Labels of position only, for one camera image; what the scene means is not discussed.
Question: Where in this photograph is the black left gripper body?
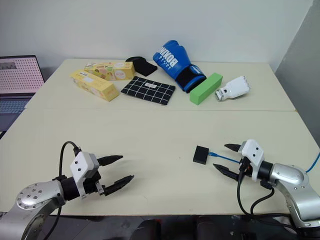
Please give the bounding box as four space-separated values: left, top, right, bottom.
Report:
83 171 106 197

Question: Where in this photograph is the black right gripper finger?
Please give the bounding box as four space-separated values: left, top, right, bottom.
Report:
223 143 243 154
212 163 241 182

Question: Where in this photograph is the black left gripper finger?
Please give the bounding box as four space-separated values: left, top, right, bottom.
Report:
97 155 124 167
104 174 135 197

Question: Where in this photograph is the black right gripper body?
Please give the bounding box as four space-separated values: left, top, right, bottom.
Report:
238 157 253 180

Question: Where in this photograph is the small black box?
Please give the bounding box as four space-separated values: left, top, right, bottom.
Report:
192 145 210 165

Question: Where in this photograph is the white plastic bottle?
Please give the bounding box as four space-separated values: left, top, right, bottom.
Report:
215 75 252 103

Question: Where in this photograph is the green foam block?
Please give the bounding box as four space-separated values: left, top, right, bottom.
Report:
189 72 224 106

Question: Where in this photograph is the plain yellow carton box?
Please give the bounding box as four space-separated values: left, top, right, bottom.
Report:
69 69 120 103

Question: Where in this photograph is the black white-grid fabric pouch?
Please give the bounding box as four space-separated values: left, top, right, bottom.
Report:
120 75 177 107

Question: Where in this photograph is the yellow carton with food pictures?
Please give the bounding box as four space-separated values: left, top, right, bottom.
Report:
83 60 137 82

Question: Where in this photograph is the black folded cloth band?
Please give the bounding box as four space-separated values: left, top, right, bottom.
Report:
125 56 159 78

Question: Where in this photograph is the grey partition panel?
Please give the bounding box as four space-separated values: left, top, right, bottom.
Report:
273 8 320 149

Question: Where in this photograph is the blue boxing glove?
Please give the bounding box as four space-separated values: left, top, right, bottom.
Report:
152 39 208 94

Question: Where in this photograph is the open laptop computer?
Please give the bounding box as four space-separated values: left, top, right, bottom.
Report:
0 55 46 134

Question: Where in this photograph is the blue cable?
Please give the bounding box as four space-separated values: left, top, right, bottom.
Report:
208 151 320 174

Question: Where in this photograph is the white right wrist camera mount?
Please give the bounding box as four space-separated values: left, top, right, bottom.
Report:
239 139 265 181

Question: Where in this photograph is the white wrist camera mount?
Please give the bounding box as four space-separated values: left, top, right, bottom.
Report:
239 139 265 181
69 151 98 199

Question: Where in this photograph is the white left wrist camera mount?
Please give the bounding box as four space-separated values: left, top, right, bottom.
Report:
69 151 98 199

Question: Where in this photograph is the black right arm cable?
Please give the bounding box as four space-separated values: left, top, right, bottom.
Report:
236 159 297 226

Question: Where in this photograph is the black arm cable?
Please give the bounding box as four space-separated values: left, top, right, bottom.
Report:
236 159 297 226
42 141 82 240

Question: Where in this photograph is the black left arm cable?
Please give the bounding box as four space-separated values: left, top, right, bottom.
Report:
42 141 82 240

